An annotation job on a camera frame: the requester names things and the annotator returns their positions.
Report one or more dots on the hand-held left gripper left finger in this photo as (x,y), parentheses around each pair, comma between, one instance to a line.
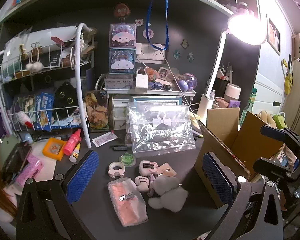
(82,177)

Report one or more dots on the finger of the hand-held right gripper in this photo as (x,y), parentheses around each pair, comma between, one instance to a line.
(272,132)
(265,166)

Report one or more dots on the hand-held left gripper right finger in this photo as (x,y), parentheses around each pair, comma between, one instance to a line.
(217,180)

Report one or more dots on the brown cardboard box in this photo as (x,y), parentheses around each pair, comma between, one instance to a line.
(222,140)

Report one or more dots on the green plush toy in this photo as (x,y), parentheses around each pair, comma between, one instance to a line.
(280,121)

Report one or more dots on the white yellow glue bottle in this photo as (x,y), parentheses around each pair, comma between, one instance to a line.
(75,153)

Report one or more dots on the pink squeeze bottle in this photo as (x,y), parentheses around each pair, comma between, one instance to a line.
(72,142)

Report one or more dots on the green bottle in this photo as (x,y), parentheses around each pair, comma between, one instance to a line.
(251,102)

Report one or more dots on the orange square box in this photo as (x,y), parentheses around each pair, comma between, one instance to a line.
(53,150)

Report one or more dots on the white pink sachet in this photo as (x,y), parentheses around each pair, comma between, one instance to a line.
(103,139)

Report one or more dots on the black pens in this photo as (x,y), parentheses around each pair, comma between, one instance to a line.
(118,147)

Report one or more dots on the green glass frog dish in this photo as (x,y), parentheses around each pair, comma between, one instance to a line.
(127,158)

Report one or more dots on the brown hair accessory card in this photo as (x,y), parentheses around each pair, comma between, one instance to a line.
(168,171)

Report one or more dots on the pink packet in plastic bag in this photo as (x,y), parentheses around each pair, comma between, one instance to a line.
(126,202)

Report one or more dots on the pink tissue box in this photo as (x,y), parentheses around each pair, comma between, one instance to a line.
(30,170)

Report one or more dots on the grey plush pompom toy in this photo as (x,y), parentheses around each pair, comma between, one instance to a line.
(165,192)

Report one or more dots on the beige thermos cup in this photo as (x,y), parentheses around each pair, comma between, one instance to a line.
(232,92)

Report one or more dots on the yellow hanging plush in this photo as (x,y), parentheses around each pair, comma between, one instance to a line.
(288,77)

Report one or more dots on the pink fish hair clip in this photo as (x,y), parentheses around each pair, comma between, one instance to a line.
(141,183)

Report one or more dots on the dark wallet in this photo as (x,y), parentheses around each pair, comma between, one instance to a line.
(15,160)

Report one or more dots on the white mini drawer cabinet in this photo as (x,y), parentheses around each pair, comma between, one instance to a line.
(120,115)

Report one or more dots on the clear zip bag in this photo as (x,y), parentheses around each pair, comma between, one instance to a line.
(161,132)

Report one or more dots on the blue snack packets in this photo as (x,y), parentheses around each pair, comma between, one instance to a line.
(41,110)

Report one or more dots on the black cat plush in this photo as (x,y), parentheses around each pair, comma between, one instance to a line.
(66,100)

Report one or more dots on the red white small plush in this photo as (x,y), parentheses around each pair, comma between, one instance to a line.
(25,119)

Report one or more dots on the purple capsule ball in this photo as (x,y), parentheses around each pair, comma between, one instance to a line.
(190,81)

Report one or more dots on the white printed flat box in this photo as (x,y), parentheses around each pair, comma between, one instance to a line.
(119,82)

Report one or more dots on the white desk lamp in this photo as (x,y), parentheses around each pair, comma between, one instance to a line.
(245,27)

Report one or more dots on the white shelf riser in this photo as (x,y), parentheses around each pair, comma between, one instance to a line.
(152,93)

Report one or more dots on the white charger adapter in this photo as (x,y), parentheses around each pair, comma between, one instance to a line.
(141,81)

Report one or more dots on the blue character display box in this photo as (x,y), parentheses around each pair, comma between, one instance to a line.
(122,61)

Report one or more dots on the pink character display box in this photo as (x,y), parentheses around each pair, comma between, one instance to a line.
(123,36)

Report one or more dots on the brown bobble head figure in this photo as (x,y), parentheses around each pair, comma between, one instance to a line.
(122,10)

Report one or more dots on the pressed flower acrylic frame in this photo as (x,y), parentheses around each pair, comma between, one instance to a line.
(97,111)

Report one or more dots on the framed wall picture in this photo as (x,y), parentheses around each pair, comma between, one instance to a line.
(273,35)

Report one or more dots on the blue picture frame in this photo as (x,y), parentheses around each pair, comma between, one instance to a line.
(156,100)

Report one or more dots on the white wall socket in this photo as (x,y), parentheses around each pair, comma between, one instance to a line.
(151,52)

